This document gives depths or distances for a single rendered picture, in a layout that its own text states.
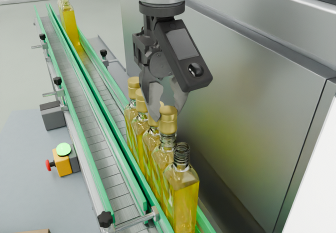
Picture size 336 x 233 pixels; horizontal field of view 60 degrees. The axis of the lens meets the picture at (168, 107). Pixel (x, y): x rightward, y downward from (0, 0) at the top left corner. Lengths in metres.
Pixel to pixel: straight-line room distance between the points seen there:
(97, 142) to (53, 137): 0.32
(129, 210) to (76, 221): 0.22
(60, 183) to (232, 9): 0.77
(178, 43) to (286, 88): 0.17
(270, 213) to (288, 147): 0.16
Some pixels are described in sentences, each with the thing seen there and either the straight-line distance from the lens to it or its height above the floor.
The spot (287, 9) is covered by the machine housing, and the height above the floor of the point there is 1.38.
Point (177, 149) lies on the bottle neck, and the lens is 0.53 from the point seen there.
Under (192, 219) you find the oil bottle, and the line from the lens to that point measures 0.65.
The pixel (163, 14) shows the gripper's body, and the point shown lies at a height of 1.36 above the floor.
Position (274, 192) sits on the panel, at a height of 1.09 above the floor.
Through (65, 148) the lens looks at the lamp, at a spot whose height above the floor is 0.85.
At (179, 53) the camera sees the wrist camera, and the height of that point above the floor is 1.32.
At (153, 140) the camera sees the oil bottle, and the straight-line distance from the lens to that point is 0.62.
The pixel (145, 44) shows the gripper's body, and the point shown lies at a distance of 0.48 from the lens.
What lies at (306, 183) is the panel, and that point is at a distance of 0.49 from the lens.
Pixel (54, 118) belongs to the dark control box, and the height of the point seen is 0.81.
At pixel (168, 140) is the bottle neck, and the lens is 0.56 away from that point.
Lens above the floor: 1.49
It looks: 34 degrees down
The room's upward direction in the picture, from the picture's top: straight up
